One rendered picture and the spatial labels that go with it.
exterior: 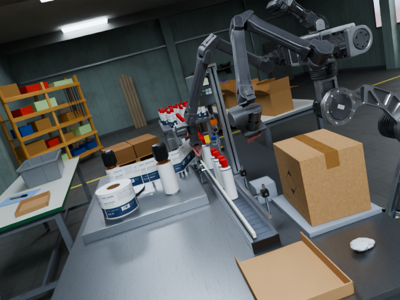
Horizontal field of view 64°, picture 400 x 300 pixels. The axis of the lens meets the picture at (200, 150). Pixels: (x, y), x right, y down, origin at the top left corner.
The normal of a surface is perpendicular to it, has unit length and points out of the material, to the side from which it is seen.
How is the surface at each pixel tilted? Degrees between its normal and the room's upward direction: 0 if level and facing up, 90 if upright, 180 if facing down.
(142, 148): 90
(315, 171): 90
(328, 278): 0
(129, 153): 90
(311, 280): 0
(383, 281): 0
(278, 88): 100
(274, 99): 90
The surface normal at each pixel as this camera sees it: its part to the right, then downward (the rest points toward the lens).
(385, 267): -0.26, -0.93
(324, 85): 0.29, 0.18
